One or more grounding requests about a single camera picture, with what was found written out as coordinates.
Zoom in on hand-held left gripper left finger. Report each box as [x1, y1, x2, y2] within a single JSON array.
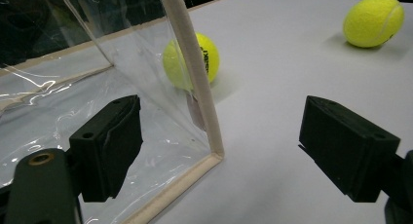
[[68, 94, 144, 203]]

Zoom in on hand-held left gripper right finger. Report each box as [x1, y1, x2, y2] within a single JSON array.
[[297, 94, 401, 204]]

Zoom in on clear bag with beige trim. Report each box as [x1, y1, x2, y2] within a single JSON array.
[[0, 0, 226, 224]]

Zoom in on yellow tennis ball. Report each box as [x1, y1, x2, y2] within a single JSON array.
[[342, 0, 405, 49], [162, 32, 221, 92]]

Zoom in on white table cover sheet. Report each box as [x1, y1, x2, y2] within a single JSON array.
[[0, 0, 413, 224]]

